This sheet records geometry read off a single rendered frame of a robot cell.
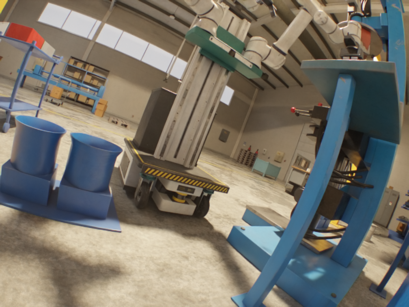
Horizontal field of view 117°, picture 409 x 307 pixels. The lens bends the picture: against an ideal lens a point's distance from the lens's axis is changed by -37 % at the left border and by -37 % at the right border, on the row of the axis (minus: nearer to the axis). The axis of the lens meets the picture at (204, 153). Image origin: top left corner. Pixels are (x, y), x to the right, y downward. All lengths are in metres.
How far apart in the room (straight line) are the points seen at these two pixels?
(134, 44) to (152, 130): 12.91
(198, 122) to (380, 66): 1.32
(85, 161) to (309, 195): 0.94
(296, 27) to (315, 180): 1.33
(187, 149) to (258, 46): 1.03
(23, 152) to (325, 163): 1.22
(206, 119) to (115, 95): 12.32
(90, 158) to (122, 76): 12.97
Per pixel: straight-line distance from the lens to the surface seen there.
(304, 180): 7.72
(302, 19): 1.79
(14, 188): 1.11
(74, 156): 1.01
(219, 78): 1.66
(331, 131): 0.76
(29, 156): 1.02
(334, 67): 0.85
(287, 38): 1.78
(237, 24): 1.95
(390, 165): 1.62
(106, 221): 1.09
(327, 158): 0.73
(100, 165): 0.99
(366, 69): 0.81
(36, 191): 1.07
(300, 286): 1.13
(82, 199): 1.04
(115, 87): 13.74
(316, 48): 8.76
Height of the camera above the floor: 0.57
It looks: 4 degrees down
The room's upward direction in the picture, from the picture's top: 21 degrees clockwise
